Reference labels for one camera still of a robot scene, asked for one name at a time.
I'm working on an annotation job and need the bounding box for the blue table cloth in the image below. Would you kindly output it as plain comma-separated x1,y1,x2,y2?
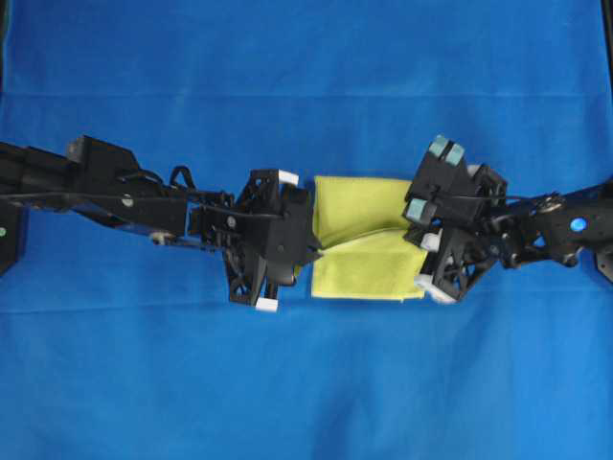
1,1,612,459

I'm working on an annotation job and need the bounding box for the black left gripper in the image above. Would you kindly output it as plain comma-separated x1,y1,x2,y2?
223,170,323,312

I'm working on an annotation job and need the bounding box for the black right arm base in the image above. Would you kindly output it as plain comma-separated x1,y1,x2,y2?
594,179,612,282

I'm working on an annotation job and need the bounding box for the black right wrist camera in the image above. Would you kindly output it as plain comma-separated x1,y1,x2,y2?
403,135,508,227

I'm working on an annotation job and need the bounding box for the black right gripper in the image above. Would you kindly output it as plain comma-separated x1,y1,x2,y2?
404,226,503,304

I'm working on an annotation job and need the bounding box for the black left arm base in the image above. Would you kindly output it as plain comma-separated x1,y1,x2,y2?
0,201,30,276

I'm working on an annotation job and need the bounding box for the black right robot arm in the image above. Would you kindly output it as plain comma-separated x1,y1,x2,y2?
406,181,612,304

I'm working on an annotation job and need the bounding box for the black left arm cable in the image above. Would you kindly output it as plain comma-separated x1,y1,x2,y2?
0,165,288,224

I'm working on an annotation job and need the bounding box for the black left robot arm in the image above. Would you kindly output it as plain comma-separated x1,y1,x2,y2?
1,136,322,311

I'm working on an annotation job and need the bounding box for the yellow-green towel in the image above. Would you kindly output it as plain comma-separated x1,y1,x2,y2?
310,175,426,302

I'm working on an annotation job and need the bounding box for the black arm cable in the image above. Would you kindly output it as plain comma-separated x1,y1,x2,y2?
430,189,564,212
0,165,288,224

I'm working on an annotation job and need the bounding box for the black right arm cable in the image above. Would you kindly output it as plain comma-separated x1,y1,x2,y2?
430,189,564,212

